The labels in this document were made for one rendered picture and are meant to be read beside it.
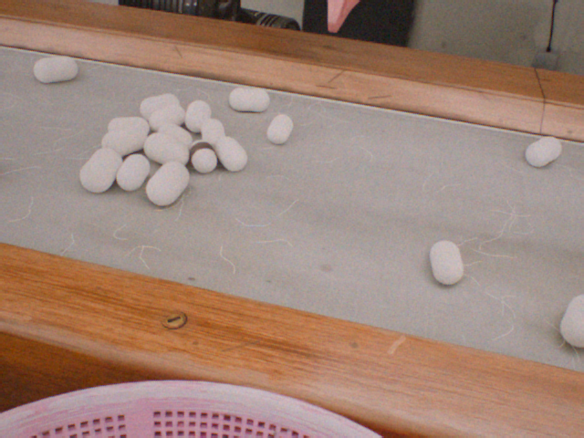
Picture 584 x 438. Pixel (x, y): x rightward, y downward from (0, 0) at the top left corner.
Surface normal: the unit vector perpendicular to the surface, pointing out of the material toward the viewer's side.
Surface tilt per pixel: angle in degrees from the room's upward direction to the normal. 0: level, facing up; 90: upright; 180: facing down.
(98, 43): 45
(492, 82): 0
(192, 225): 0
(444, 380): 0
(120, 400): 75
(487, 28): 90
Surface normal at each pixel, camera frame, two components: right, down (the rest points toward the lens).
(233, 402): -0.11, 0.34
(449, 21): -0.26, 0.55
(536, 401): 0.07, -0.81
